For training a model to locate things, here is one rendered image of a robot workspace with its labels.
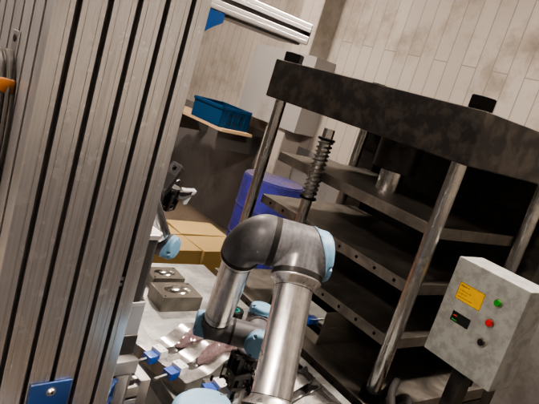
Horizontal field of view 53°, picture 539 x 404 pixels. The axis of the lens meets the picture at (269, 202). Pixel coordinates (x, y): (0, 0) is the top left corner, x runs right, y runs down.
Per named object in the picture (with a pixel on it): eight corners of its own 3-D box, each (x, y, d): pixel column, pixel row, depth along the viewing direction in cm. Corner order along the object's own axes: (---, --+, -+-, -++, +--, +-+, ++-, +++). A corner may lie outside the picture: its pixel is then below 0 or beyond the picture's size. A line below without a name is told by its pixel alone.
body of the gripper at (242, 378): (217, 379, 165) (228, 345, 162) (241, 376, 170) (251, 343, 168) (230, 394, 159) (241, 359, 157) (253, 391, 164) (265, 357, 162)
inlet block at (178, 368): (156, 390, 177) (160, 376, 176) (147, 382, 180) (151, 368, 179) (184, 379, 188) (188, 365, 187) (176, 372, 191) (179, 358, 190)
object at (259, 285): (366, 424, 214) (371, 411, 213) (212, 276, 313) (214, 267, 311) (480, 397, 266) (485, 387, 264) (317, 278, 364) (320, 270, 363)
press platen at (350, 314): (387, 349, 222) (391, 339, 221) (247, 242, 305) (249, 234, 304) (484, 340, 268) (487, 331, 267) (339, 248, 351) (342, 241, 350)
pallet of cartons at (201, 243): (193, 253, 551) (204, 218, 542) (245, 291, 498) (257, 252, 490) (91, 257, 467) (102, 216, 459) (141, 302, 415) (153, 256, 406)
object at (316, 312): (315, 345, 253) (326, 312, 250) (282, 316, 274) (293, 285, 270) (384, 339, 284) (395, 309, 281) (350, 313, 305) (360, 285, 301)
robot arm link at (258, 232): (224, 228, 115) (187, 346, 147) (273, 242, 116) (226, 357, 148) (233, 192, 123) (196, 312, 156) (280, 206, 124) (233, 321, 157)
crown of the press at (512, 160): (430, 259, 199) (492, 97, 186) (246, 159, 297) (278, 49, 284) (538, 265, 250) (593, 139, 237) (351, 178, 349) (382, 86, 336)
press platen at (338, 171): (434, 239, 213) (439, 227, 212) (277, 159, 297) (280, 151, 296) (521, 248, 256) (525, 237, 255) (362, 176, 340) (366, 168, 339)
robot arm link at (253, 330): (228, 353, 146) (229, 334, 156) (267, 364, 147) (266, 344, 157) (236, 328, 144) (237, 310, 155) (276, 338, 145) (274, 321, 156)
